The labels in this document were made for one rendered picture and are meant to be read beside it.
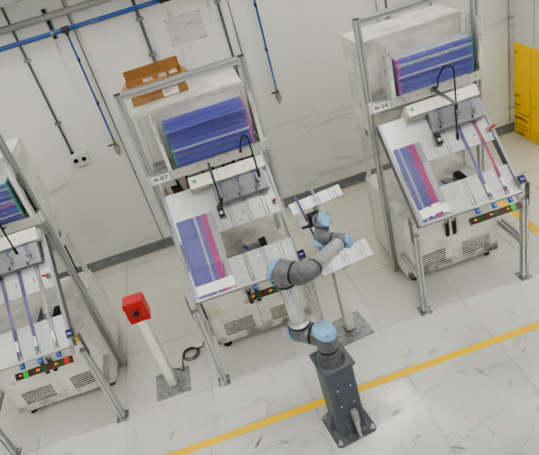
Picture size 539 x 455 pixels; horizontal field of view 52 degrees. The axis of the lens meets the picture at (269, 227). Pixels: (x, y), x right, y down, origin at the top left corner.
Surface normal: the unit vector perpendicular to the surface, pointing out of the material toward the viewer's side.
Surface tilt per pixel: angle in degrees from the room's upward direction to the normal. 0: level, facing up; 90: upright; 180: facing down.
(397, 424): 0
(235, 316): 90
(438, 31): 90
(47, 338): 47
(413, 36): 90
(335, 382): 90
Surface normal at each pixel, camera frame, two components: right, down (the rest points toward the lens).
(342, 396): 0.36, 0.43
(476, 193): -0.02, -0.24
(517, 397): -0.24, -0.81
